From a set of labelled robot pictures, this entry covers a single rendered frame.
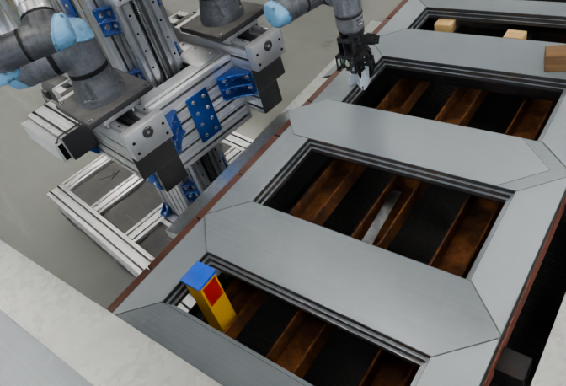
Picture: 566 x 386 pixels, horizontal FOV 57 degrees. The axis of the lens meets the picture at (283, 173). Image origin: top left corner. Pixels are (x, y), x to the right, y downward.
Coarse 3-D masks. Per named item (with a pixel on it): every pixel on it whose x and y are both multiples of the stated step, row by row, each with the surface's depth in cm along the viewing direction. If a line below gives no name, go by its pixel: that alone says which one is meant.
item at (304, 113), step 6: (318, 102) 158; (300, 108) 158; (306, 108) 158; (312, 108) 157; (318, 108) 156; (294, 114) 157; (300, 114) 156; (306, 114) 155; (312, 114) 155; (294, 120) 155; (300, 120) 154; (306, 120) 153; (294, 126) 152; (300, 126) 151; (294, 132) 150
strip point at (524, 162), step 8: (520, 144) 125; (520, 152) 123; (528, 152) 123; (512, 160) 122; (520, 160) 121; (528, 160) 121; (536, 160) 120; (504, 168) 121; (512, 168) 120; (520, 168) 120; (528, 168) 119; (536, 168) 118; (544, 168) 118; (504, 176) 119; (512, 176) 118; (520, 176) 118; (528, 176) 117; (496, 184) 118
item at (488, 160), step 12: (492, 132) 130; (480, 144) 128; (492, 144) 127; (504, 144) 126; (516, 144) 125; (480, 156) 125; (492, 156) 124; (504, 156) 124; (468, 168) 123; (480, 168) 123; (492, 168) 122; (480, 180) 120; (492, 180) 119
